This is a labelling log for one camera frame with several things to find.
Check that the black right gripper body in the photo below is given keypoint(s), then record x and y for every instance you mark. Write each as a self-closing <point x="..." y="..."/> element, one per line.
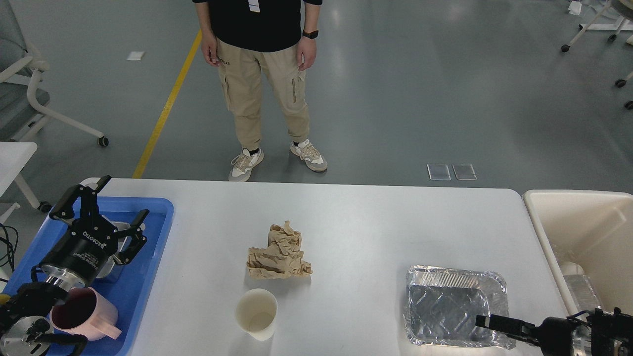
<point x="564" y="337"/>

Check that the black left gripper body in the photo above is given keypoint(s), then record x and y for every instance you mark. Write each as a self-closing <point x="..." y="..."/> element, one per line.
<point x="77" y="260"/>

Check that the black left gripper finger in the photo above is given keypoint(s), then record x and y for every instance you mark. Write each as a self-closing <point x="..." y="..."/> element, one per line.
<point x="134" y="230"/>
<point x="89" y="218"/>

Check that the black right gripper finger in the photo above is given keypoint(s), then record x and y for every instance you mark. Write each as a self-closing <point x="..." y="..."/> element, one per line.
<point x="511" y="327"/>

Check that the pink ribbed mug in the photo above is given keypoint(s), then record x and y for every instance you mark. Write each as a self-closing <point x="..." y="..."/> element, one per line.
<point x="87" y="313"/>

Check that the aluminium foil tray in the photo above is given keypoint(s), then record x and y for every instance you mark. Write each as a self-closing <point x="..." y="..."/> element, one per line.
<point x="443" y="303"/>

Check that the white paper cup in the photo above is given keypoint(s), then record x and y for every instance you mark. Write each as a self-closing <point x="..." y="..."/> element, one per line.
<point x="255" y="313"/>

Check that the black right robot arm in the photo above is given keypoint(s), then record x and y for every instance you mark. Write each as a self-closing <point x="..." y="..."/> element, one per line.
<point x="611" y="332"/>

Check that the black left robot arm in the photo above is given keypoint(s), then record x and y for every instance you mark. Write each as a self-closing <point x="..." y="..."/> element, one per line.
<point x="25" y="330"/>

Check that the blue plastic tray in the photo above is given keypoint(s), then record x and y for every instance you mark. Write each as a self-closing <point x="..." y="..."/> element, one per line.
<point x="127" y="287"/>

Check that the teal mug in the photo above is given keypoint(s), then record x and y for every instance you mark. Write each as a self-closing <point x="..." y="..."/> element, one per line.
<point x="4" y="298"/>

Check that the white side table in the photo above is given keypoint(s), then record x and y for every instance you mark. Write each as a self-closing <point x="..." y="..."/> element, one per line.
<point x="13" y="158"/>

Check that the beige plastic bin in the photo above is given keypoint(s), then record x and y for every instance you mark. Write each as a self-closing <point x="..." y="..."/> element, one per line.
<point x="592" y="229"/>

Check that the white paper scrap on floor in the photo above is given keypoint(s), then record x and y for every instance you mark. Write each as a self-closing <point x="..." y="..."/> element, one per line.
<point x="135" y="55"/>

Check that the crumpled brown paper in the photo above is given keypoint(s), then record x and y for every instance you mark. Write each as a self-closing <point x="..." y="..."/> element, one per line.
<point x="282" y="258"/>

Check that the clear floor plate right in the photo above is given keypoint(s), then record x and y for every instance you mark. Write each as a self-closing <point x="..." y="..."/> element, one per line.
<point x="464" y="172"/>

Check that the clear floor plate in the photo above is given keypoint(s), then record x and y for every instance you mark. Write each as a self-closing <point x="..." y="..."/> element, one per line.
<point x="439" y="172"/>
<point x="464" y="172"/>

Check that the clear floor plate left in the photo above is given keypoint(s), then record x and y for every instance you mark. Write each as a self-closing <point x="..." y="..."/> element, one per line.
<point x="439" y="172"/>

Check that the person in black shirt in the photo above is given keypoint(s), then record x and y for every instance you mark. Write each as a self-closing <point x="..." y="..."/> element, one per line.
<point x="245" y="39"/>

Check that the white wheeled furniture frame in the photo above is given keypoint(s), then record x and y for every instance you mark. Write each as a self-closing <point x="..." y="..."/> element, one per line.
<point x="623" y="9"/>

